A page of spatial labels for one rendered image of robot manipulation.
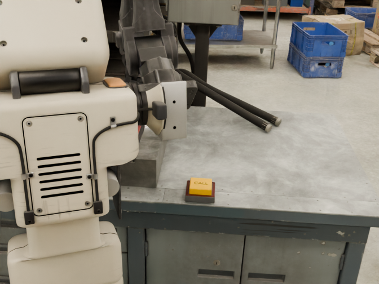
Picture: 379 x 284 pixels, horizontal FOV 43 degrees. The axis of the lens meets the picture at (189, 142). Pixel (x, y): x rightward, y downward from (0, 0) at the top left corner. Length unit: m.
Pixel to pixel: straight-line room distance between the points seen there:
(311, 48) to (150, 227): 3.72
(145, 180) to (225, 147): 0.36
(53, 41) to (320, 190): 0.90
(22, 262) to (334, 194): 0.86
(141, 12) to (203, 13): 1.08
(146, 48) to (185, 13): 1.10
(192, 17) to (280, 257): 1.06
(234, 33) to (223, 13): 3.08
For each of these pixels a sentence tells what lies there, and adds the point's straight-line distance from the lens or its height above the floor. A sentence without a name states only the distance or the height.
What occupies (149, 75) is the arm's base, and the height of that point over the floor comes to 1.22.
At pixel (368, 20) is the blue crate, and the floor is 0.24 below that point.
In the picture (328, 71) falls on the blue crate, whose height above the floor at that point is 0.07.
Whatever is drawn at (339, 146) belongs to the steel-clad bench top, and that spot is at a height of 0.80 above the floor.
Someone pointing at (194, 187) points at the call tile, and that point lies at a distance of 1.32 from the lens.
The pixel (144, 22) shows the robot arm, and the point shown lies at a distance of 1.01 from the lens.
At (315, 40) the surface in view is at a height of 0.38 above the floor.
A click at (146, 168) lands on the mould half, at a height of 0.86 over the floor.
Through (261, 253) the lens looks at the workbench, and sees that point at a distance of 1.49.
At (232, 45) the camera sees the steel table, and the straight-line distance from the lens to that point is 5.01.
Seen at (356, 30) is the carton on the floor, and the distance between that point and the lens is 5.95.
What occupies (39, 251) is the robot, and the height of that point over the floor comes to 0.93.
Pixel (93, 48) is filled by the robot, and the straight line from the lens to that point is 0.82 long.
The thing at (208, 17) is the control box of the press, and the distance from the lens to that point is 2.08.
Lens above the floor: 1.52
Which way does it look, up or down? 26 degrees down
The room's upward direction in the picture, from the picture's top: 2 degrees clockwise
